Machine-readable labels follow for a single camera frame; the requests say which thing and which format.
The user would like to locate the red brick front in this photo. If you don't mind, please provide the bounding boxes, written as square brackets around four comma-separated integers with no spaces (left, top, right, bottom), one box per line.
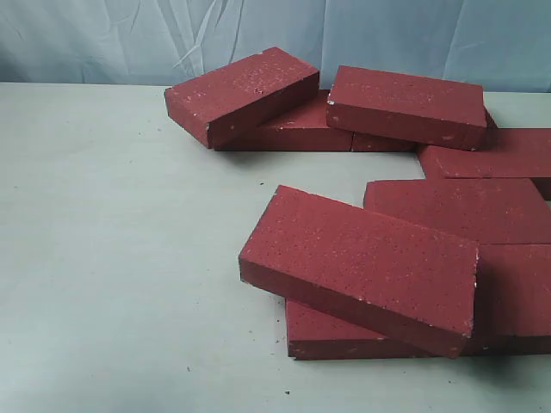
[238,185,479,358]

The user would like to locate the red brick rear left base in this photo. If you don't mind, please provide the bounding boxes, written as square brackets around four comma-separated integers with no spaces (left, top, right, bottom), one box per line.
[219,89,353,151]

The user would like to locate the red brick base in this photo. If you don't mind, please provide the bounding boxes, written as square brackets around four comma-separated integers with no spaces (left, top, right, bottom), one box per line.
[350,107,498,153]
[219,89,353,151]
[285,299,431,361]
[462,244,550,355]
[418,128,550,200]

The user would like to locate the red brick rear middle base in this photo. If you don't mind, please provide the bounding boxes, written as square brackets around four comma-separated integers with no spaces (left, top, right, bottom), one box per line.
[350,107,498,153]

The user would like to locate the red brick front left base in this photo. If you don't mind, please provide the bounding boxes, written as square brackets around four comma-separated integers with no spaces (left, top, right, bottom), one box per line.
[285,299,431,361]

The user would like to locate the red brick middle row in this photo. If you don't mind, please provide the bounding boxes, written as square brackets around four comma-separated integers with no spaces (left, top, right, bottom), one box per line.
[363,178,550,244]

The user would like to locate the red brick right rear base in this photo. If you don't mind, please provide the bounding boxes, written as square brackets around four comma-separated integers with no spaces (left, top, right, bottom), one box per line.
[418,128,550,200]

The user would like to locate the red brick front right base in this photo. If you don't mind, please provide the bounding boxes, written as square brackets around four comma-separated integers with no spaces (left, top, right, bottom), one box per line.
[462,244,550,355]

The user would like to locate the light blue backdrop cloth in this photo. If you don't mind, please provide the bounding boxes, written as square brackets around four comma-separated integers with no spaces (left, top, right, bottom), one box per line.
[1,1,550,92]

